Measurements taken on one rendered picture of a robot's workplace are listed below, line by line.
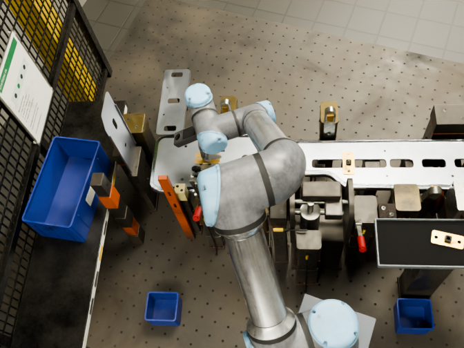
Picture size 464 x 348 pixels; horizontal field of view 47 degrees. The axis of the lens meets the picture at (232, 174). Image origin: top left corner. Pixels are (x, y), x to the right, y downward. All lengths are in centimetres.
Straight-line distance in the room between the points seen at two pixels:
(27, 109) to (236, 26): 116
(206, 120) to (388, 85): 112
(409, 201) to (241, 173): 75
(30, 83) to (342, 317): 118
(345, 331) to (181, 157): 88
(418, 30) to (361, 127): 142
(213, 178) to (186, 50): 153
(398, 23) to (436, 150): 180
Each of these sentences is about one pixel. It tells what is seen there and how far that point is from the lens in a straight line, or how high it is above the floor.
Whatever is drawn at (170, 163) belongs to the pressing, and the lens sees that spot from 185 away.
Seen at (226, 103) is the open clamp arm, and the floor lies 112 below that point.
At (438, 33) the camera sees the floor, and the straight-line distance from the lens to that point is 356.
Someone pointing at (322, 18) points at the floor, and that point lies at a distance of 357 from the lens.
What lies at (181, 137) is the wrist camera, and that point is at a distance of 167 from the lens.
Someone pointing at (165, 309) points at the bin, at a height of 70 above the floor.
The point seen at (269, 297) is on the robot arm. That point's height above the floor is 142.
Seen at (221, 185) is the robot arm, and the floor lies 165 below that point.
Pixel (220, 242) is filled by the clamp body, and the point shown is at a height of 75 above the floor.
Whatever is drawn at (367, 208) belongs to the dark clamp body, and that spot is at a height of 108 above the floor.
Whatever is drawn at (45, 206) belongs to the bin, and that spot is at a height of 106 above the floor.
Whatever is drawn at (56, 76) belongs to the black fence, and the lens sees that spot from 201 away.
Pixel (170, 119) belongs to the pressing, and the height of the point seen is 100.
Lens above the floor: 258
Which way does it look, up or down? 62 degrees down
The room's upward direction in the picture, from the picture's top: 13 degrees counter-clockwise
